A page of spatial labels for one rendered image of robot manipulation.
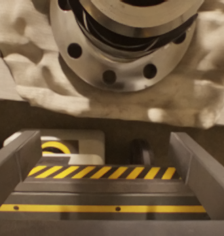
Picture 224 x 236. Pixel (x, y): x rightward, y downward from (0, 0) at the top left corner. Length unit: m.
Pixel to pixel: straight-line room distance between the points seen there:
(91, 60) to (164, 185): 0.25
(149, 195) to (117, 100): 0.20
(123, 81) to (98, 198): 0.21
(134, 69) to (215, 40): 0.18
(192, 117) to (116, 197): 0.24
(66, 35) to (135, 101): 0.19
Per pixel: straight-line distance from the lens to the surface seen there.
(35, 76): 0.40
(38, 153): 0.17
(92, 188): 0.28
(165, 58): 0.35
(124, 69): 0.34
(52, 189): 0.29
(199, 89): 0.43
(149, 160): 0.46
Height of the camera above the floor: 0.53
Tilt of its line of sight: 73 degrees down
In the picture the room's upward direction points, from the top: 178 degrees clockwise
